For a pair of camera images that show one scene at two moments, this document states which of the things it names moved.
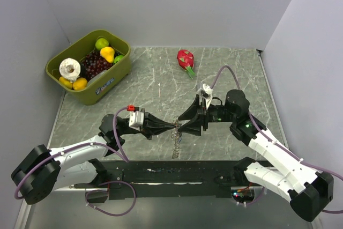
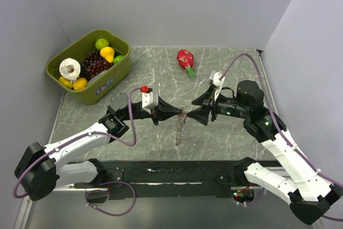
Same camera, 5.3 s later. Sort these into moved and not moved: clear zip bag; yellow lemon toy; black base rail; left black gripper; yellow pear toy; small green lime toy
Moved: left black gripper; clear zip bag
Not moved: small green lime toy; black base rail; yellow pear toy; yellow lemon toy
